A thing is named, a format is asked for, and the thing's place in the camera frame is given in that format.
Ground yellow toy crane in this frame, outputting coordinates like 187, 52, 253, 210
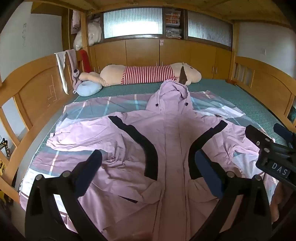
0, 138, 11, 178

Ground plaid bed sheet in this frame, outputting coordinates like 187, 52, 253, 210
20, 90, 275, 234

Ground wooden bed footboard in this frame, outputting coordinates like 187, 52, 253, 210
228, 56, 296, 130

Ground stack of magazines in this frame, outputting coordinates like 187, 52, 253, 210
165, 10, 182, 39

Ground beige plush toy striped shirt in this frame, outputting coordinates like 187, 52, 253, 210
79, 62, 201, 87

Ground wide ribbed glass window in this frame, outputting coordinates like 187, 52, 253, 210
103, 7, 163, 39

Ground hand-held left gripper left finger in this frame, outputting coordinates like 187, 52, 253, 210
25, 149, 107, 241

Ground wooden wall cabinets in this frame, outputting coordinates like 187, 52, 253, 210
89, 38, 233, 80

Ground light blue pillow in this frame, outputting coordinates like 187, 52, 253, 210
76, 81, 102, 96

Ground large white stuffed bag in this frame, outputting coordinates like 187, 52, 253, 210
87, 19, 103, 45

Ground white towel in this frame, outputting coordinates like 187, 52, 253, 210
54, 51, 70, 95

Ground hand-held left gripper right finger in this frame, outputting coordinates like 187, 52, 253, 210
189, 149, 273, 241

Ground small white stuffed bag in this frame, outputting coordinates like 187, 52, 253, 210
73, 30, 83, 50

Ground pale pink hanging cloth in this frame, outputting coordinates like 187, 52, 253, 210
72, 10, 81, 34

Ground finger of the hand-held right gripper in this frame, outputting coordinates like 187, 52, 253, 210
245, 125, 274, 152
273, 123, 293, 148

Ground lilac jacket with black trim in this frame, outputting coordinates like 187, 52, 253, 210
46, 80, 278, 241

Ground narrow ribbed glass window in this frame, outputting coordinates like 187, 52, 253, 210
187, 10, 232, 48

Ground red cloth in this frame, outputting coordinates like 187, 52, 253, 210
80, 50, 92, 73

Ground wooden bed headboard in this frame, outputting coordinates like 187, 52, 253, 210
0, 50, 93, 204

